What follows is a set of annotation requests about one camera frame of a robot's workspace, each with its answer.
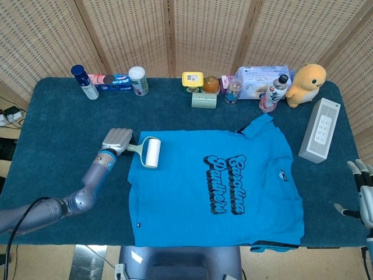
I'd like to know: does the yellow plush toy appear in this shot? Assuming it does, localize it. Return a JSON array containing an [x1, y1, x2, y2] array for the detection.
[[285, 64, 327, 109]]

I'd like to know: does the pale green soap box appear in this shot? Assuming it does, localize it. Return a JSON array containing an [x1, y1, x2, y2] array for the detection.
[[191, 92, 218, 110]]

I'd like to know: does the blue cookie box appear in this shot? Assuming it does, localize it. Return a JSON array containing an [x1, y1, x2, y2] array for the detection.
[[87, 73, 131, 92]]

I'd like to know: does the blue printed t-shirt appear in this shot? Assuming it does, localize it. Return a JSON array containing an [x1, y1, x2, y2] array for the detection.
[[127, 113, 305, 253]]

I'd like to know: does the blue capped white spray bottle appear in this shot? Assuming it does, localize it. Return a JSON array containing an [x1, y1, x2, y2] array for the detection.
[[71, 64, 100, 101]]

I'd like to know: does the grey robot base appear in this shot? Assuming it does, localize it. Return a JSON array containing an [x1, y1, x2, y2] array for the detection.
[[115, 245, 244, 280]]

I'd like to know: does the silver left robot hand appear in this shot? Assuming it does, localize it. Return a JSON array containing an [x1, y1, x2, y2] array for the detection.
[[101, 128, 134, 157]]

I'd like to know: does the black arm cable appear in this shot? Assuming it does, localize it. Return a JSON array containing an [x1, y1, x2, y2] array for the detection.
[[5, 197, 51, 280]]

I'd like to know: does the white lidded green canister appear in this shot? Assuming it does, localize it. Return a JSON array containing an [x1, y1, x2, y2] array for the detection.
[[128, 66, 149, 97]]

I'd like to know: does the clear plastic snack jar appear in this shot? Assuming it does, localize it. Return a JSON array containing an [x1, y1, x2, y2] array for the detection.
[[224, 78, 243, 105]]

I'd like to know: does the green handled white lint roller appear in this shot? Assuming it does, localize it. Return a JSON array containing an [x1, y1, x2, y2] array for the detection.
[[126, 136, 162, 170]]

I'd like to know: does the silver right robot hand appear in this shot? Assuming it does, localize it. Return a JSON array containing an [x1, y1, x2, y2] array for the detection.
[[333, 159, 373, 230]]

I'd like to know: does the dark teal carpeted table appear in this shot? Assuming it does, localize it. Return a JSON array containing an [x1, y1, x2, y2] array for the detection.
[[0, 76, 368, 249]]

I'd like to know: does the orange jelly cup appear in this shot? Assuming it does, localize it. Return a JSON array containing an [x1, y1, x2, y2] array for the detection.
[[202, 75, 221, 95]]

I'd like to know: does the white power strip box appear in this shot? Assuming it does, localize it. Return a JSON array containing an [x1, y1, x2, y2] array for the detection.
[[298, 97, 342, 165]]

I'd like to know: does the clear drink bottle pink label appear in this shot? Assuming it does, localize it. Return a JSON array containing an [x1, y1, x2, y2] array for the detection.
[[259, 74, 290, 114]]

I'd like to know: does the yellow lidded green jar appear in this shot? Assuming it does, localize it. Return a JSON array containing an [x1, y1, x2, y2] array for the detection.
[[181, 71, 205, 95]]

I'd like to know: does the white power strip with adapters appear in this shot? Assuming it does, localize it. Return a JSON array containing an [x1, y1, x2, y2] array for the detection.
[[0, 105, 26, 128]]

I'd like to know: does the woven wicker folding screen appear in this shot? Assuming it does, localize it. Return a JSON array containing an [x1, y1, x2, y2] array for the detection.
[[0, 0, 373, 158]]

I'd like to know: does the small pink purple box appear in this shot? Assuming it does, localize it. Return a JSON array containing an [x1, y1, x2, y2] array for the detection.
[[220, 75, 235, 94]]

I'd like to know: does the shiny metal floor plate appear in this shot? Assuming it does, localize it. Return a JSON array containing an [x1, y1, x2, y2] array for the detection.
[[69, 244, 108, 280]]

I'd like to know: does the white wet wipes pack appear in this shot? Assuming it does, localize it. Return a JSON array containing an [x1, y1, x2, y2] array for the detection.
[[235, 65, 295, 102]]

